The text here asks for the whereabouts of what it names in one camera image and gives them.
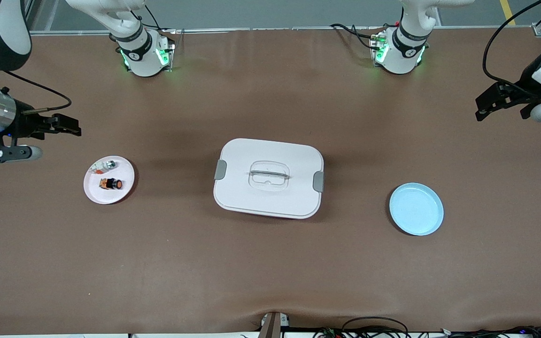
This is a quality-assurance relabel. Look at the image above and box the pink round plate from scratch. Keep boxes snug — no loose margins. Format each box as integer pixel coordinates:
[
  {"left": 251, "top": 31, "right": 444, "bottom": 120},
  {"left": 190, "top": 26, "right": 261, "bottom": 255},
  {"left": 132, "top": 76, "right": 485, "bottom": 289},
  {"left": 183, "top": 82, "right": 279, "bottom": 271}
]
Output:
[{"left": 83, "top": 155, "right": 135, "bottom": 205}]

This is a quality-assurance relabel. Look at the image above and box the light blue round plate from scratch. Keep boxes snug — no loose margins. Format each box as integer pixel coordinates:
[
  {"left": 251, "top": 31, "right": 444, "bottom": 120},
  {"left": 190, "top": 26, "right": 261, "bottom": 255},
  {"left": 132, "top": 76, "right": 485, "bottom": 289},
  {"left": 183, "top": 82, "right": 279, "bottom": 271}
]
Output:
[{"left": 389, "top": 183, "right": 444, "bottom": 236}]

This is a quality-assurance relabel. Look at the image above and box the white lidded storage box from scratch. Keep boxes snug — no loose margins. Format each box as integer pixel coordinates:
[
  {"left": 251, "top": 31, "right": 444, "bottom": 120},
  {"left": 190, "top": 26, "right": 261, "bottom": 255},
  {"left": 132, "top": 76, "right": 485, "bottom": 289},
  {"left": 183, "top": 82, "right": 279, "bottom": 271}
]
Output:
[{"left": 213, "top": 138, "right": 325, "bottom": 220}]

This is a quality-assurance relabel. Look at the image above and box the brown table mat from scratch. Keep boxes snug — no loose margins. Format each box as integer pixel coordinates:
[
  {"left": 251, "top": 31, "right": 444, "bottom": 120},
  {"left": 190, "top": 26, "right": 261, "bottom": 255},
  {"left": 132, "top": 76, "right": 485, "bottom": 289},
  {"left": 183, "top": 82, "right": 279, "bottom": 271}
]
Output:
[{"left": 0, "top": 27, "right": 541, "bottom": 335}]

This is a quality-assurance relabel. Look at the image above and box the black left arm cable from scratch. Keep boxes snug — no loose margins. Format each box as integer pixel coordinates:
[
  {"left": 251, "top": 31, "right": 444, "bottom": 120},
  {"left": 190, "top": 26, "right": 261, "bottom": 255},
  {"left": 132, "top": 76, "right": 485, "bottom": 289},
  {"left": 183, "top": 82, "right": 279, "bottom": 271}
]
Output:
[{"left": 482, "top": 0, "right": 541, "bottom": 88}]

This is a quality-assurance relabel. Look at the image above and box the clear switch with silver head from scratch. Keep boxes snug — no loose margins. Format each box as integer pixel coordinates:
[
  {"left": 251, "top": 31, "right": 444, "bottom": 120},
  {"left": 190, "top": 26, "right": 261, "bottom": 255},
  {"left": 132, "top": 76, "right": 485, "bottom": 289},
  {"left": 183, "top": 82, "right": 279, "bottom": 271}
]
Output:
[{"left": 89, "top": 160, "right": 117, "bottom": 176}]

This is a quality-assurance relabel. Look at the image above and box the black base cable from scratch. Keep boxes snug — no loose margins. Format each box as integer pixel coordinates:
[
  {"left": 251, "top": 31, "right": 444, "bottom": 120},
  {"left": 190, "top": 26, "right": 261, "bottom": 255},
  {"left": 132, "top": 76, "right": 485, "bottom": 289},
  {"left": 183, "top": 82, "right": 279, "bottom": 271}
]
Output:
[
  {"left": 330, "top": 23, "right": 378, "bottom": 51},
  {"left": 127, "top": 5, "right": 178, "bottom": 36}
]

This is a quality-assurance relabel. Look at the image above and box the black cable bundle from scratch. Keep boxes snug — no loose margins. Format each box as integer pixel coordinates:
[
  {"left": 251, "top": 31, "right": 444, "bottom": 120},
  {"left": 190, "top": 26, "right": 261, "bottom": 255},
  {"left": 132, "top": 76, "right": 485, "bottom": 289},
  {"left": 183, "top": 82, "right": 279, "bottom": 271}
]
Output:
[{"left": 440, "top": 326, "right": 541, "bottom": 338}]

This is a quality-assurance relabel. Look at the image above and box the aluminium table edge rail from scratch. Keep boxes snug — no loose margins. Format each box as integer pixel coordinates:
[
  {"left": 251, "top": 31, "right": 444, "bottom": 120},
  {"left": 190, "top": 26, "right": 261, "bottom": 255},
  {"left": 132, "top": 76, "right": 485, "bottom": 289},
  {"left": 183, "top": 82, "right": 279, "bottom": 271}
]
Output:
[{"left": 30, "top": 25, "right": 541, "bottom": 36}]

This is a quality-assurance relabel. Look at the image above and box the black looped cable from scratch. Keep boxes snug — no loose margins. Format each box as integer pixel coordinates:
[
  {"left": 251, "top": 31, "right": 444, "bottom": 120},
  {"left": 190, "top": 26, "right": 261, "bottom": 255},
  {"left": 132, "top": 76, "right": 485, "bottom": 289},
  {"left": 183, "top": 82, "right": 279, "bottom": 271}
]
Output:
[{"left": 341, "top": 316, "right": 410, "bottom": 338}]

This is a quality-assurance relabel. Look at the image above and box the brown camera mount bracket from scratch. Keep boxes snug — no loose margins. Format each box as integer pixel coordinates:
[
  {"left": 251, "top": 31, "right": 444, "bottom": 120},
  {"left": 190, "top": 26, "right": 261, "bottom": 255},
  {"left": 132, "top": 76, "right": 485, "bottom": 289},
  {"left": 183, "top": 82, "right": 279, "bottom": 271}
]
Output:
[{"left": 258, "top": 311, "right": 290, "bottom": 338}]

